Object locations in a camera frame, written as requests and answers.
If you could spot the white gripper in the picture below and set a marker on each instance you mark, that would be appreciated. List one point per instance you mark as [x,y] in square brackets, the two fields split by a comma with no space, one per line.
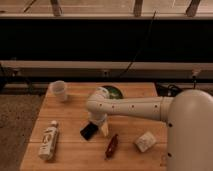
[100,120]

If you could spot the black eraser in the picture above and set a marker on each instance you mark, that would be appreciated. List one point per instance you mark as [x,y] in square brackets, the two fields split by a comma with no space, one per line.
[89,130]

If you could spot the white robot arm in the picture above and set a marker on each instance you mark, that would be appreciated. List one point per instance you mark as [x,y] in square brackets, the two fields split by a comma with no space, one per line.
[189,119]

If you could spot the green ceramic bowl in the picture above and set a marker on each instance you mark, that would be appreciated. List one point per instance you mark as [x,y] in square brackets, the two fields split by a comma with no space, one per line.
[113,92]

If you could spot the white ceramic cup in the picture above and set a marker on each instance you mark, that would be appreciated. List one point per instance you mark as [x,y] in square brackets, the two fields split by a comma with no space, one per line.
[59,90]

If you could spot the red wrapped candy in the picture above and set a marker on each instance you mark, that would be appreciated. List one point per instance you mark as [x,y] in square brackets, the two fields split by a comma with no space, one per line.
[111,147]

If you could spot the white sponge block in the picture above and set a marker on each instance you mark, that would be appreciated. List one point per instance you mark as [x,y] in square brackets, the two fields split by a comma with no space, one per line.
[145,142]

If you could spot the white plastic bottle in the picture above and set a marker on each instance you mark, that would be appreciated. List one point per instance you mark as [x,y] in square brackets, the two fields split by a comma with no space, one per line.
[47,148]

